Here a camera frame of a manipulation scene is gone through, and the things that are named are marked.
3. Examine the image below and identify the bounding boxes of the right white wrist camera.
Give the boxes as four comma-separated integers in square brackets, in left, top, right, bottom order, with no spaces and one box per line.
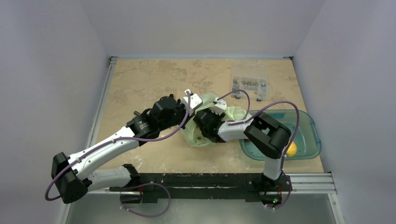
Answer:
[209,98,227,115]

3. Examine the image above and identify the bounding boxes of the yellow fake lemon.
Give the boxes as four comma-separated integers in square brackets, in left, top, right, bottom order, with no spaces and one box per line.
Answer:
[286,141,298,157]

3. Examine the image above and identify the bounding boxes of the teal plastic container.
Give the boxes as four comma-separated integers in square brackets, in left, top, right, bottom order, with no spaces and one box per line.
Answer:
[240,109,322,161]

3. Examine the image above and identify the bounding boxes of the aluminium frame rail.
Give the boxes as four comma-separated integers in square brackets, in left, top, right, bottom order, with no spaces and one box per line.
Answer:
[63,56,337,196]

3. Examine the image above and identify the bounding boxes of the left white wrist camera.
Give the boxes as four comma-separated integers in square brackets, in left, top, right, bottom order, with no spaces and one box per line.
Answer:
[181,89,203,116]

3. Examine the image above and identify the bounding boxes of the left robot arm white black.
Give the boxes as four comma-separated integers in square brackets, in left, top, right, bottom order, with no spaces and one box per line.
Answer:
[44,91,201,204]

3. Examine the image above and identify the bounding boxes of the light green plastic bag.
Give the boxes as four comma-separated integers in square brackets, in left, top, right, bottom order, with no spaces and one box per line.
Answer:
[180,93,252,147]

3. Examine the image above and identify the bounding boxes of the clear screw organizer box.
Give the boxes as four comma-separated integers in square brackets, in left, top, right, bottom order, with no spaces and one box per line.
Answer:
[231,62,269,101]

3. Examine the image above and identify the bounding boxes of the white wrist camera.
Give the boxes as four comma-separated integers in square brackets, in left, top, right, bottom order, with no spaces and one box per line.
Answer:
[181,89,203,116]
[209,98,227,115]

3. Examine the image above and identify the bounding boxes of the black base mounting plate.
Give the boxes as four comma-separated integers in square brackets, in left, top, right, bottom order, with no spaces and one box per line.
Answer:
[109,173,292,205]

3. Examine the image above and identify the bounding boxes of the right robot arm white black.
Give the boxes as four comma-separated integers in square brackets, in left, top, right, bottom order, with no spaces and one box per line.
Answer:
[193,109,291,190]

